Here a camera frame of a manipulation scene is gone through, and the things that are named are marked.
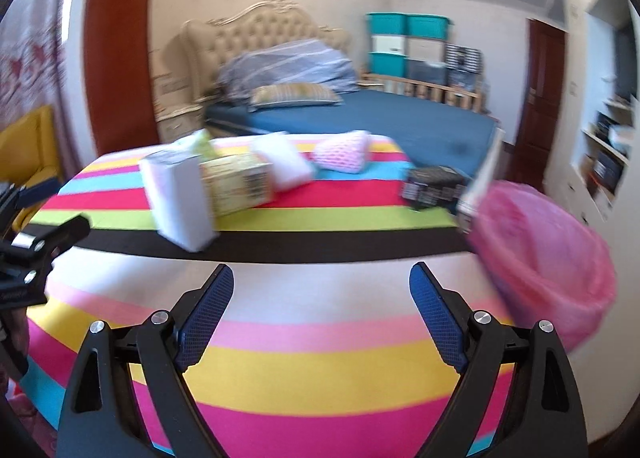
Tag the white storage box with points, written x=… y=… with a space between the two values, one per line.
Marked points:
x=388 y=44

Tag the brown wooden door frame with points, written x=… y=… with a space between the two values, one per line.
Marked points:
x=120 y=38

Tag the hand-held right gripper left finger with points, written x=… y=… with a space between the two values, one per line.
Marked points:
x=205 y=320

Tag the bin with pink bag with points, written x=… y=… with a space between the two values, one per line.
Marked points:
x=540 y=278

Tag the pink foam fruit net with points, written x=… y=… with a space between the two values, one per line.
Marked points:
x=345 y=153

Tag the black white checkered bag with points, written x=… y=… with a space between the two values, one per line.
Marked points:
x=465 y=57

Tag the white foam sheet pad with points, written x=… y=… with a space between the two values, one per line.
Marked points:
x=285 y=163

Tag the bed with blue sheet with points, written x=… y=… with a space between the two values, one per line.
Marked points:
x=410 y=123

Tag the small black box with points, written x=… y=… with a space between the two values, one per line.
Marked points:
x=435 y=188

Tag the plain white carton box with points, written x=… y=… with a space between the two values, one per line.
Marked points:
x=175 y=198

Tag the dark wooden door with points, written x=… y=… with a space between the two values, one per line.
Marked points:
x=542 y=83

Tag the wooden crib rail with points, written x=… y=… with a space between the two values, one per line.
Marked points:
x=425 y=87

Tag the striped pillow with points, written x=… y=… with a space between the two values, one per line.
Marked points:
x=295 y=95

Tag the green white packet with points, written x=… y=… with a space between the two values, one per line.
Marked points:
x=205 y=145

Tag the black safe box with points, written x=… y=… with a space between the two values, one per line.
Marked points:
x=607 y=168

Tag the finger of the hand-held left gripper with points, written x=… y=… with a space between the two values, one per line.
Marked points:
x=40 y=189
x=60 y=235

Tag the cream nightstand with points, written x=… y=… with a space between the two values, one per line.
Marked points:
x=175 y=123

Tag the teal storage box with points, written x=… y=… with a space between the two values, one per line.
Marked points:
x=428 y=26
x=387 y=64
x=386 y=24

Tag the beige tufted headboard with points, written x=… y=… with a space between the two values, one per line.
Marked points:
x=260 y=33

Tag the white built-in wardrobe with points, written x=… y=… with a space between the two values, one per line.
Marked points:
x=575 y=63

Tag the pink patterned curtain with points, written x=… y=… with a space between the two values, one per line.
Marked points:
x=40 y=63

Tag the yellow armchair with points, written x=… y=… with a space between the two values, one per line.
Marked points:
x=35 y=138

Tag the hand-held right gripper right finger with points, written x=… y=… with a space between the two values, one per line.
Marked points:
x=440 y=320

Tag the grey blue striped duvet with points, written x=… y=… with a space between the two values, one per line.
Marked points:
x=290 y=65

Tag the translucent storage box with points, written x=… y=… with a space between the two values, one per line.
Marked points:
x=427 y=71
x=426 y=48

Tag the yellow green carton box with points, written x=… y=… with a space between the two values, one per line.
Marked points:
x=240 y=183

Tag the rainbow striped tablecloth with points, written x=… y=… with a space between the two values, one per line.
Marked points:
x=300 y=298

